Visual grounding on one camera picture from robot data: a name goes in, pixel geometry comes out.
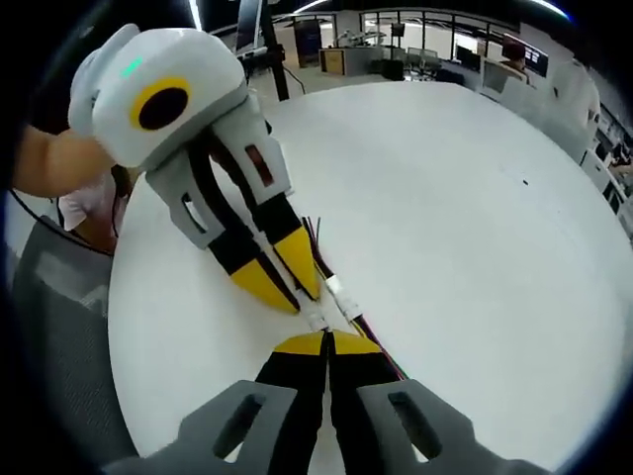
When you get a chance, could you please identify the person's left hand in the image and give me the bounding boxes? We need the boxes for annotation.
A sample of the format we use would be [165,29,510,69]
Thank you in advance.
[67,23,141,149]

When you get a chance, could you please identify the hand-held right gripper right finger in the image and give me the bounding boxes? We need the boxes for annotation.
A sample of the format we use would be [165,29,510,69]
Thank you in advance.
[327,331,548,475]

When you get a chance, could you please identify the grey mesh office chair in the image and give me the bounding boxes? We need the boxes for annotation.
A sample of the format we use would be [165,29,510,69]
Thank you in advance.
[9,212,144,466]

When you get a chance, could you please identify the JST socket wire harness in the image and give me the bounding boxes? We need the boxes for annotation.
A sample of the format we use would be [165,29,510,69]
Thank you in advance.
[296,294,323,326]
[301,215,343,296]

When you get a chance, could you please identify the wooden cabinet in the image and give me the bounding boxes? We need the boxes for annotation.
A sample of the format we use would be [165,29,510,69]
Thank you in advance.
[318,47,348,77]

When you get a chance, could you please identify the grey office chairs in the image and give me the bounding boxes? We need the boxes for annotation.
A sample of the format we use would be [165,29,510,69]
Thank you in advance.
[370,47,442,83]

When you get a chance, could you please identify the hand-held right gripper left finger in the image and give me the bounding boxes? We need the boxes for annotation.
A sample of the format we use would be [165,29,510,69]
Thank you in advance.
[101,331,330,475]

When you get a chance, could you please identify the wall monitor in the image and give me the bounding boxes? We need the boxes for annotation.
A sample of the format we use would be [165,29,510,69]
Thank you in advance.
[522,47,551,79]

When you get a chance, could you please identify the person's light shirt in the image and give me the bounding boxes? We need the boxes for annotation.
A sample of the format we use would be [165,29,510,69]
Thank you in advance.
[57,165,135,251]

